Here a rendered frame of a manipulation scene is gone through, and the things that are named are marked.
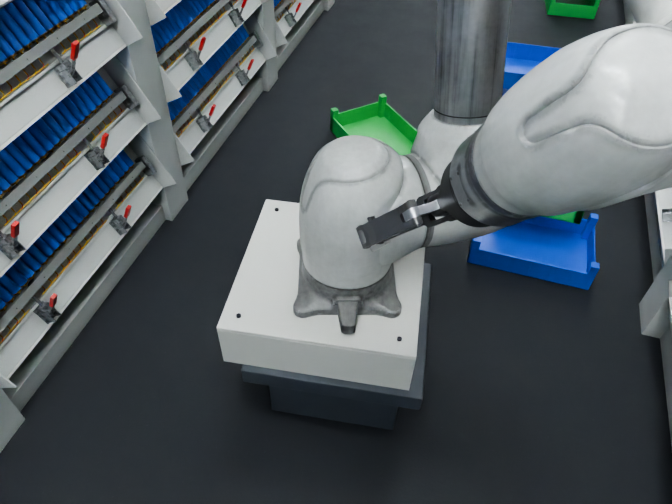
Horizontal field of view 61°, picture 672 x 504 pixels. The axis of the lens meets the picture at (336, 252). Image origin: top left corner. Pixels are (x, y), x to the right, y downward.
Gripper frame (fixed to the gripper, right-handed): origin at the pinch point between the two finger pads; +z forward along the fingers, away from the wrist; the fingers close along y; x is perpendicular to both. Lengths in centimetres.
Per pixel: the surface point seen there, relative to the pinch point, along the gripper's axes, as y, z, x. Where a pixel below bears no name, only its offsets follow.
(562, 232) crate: -64, 71, 10
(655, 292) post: -65, 47, 29
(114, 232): 45, 68, -26
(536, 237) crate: -57, 71, 8
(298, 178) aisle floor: -5, 95, -31
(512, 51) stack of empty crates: -87, 95, -51
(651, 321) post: -61, 47, 34
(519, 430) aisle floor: -21, 43, 43
